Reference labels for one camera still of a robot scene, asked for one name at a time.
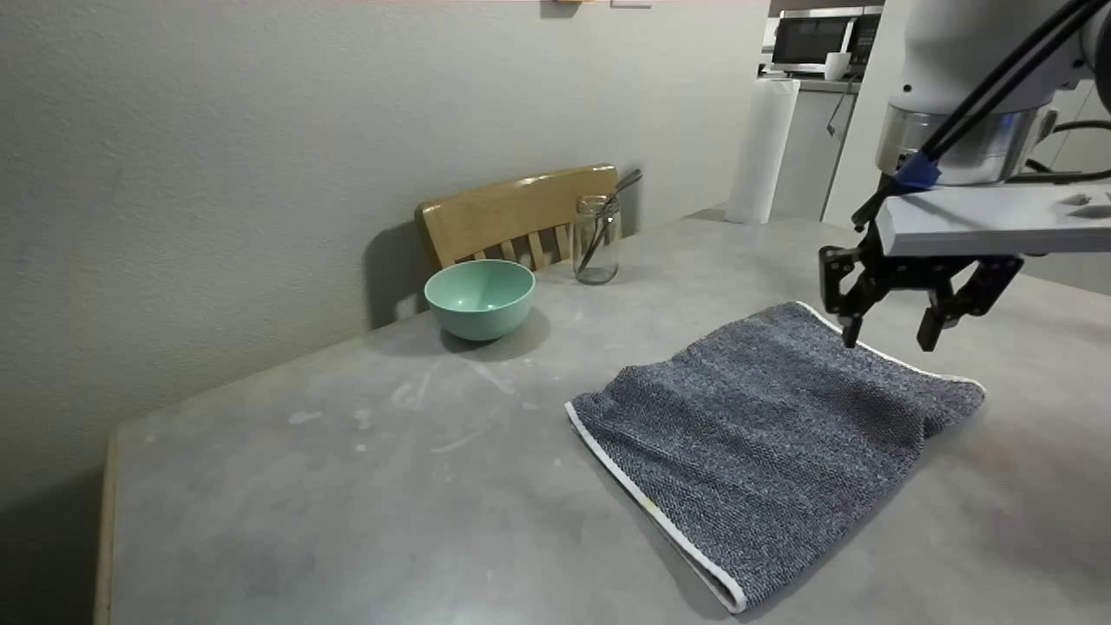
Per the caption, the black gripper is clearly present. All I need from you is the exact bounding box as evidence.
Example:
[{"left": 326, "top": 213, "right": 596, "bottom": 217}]
[{"left": 816, "top": 221, "right": 1027, "bottom": 356}]

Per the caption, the blue striped towel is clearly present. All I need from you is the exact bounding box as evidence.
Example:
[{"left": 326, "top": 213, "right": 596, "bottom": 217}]
[{"left": 562, "top": 297, "right": 989, "bottom": 619}]

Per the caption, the white cabinet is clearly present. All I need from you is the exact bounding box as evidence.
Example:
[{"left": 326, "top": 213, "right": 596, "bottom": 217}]
[{"left": 783, "top": 74, "right": 885, "bottom": 229}]

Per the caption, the microwave oven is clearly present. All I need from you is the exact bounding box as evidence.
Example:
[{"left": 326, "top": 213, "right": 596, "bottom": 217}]
[{"left": 769, "top": 8, "right": 885, "bottom": 75}]

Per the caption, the dark utensil in jar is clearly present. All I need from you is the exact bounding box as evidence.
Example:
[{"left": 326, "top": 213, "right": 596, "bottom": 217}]
[{"left": 577, "top": 168, "right": 647, "bottom": 278}]

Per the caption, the clear glass jar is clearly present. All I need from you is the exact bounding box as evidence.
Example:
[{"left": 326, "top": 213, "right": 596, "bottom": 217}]
[{"left": 571, "top": 192, "right": 624, "bottom": 287}]

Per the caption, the wooden dish rack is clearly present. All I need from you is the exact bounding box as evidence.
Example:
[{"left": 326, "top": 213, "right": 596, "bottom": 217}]
[{"left": 415, "top": 161, "right": 624, "bottom": 273}]

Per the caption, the teal ceramic bowl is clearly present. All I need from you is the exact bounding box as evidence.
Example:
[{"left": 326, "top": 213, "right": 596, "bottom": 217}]
[{"left": 422, "top": 255, "right": 542, "bottom": 346}]

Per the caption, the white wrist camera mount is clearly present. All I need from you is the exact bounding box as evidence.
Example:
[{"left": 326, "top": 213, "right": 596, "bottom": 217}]
[{"left": 871, "top": 181, "right": 1111, "bottom": 261}]

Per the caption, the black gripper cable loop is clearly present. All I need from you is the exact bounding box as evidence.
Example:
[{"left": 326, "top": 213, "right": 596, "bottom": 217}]
[{"left": 1003, "top": 119, "right": 1111, "bottom": 188}]

